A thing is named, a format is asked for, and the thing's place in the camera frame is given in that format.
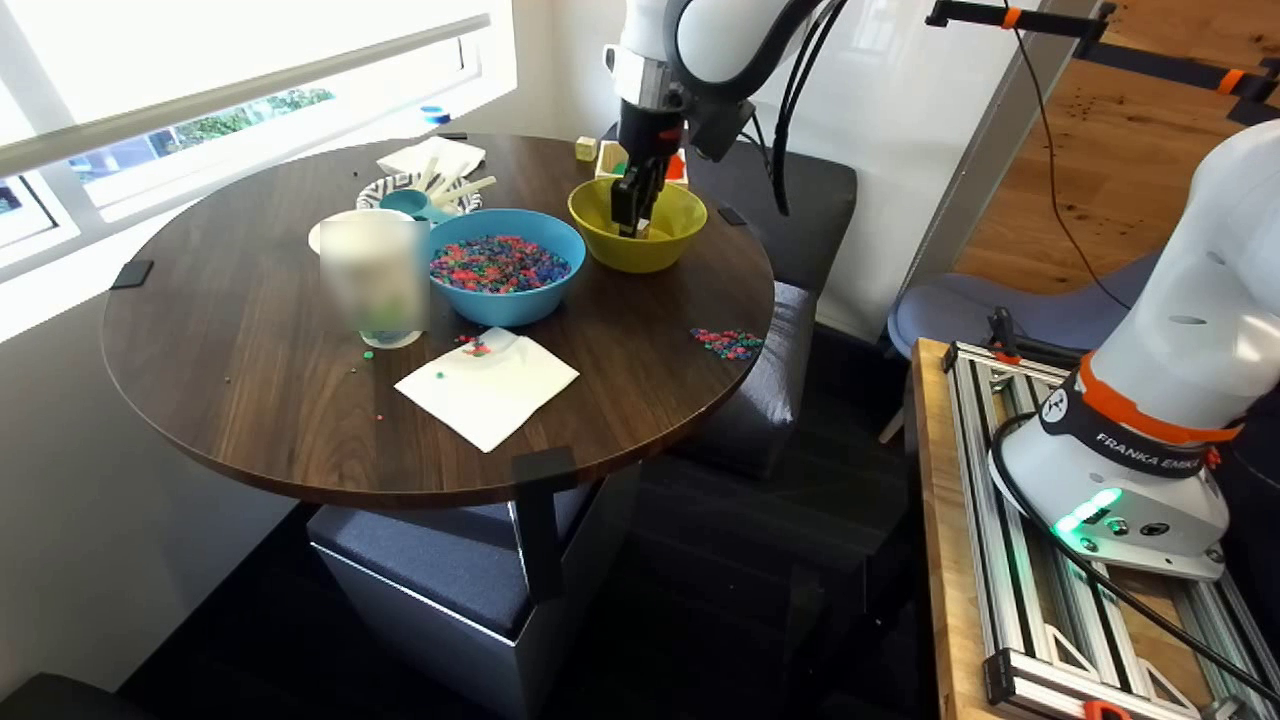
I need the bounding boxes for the white paper napkin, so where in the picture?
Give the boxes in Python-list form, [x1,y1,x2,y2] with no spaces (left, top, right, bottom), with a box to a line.
[390,325,585,457]

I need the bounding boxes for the white window frame bar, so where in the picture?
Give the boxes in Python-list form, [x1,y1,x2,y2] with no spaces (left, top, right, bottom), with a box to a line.
[0,11,495,182]

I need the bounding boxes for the dark wrist camera box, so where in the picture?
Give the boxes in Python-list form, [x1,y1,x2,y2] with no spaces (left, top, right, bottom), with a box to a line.
[685,86,752,167]

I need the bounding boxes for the wooden bench top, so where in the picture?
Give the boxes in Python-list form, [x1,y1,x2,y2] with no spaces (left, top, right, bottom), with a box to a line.
[903,334,1006,720]

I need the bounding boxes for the blue bowl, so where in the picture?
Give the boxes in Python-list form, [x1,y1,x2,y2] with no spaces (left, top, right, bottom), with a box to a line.
[417,204,590,333]

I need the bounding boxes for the thin black hanging cable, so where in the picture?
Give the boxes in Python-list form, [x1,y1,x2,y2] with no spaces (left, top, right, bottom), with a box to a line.
[1010,22,1135,314]

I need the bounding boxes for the black camera boom stand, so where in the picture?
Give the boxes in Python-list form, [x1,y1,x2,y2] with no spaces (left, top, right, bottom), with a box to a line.
[922,0,1280,131]

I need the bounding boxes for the patterned white paper cup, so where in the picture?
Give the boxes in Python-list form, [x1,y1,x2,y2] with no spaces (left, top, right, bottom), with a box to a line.
[303,204,429,351]

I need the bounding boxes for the small blue scoop cup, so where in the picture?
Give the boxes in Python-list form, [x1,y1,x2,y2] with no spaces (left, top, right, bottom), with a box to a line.
[377,182,438,225]

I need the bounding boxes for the loose colourful beads pile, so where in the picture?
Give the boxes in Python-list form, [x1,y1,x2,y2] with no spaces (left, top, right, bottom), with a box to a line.
[687,318,769,371]

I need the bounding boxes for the colourful beads heap in bowl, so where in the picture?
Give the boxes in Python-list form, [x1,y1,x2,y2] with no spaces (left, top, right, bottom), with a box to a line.
[432,231,574,294]

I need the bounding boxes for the white open box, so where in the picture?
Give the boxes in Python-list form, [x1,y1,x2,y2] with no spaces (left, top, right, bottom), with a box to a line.
[590,136,695,193]

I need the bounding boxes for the aluminium profile frame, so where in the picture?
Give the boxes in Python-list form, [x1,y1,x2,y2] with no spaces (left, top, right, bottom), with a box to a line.
[942,334,1280,720]

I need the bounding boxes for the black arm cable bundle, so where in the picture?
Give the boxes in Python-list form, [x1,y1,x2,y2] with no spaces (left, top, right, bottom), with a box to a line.
[762,0,851,221]

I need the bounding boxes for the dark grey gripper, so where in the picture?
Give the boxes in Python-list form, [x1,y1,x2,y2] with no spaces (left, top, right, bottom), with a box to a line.
[609,99,695,240]

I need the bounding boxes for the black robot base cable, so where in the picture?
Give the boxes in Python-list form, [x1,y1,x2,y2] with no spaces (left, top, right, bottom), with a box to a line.
[982,406,1280,710]

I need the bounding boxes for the black table leg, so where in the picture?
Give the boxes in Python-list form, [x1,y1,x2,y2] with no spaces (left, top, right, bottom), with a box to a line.
[510,480,573,609]

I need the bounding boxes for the blue grey chair seat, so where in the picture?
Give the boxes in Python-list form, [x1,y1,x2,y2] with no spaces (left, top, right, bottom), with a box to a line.
[885,254,1164,367]

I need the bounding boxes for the yellow plastic bowl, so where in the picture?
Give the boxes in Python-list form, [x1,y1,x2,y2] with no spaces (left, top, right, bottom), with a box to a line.
[562,175,712,280]

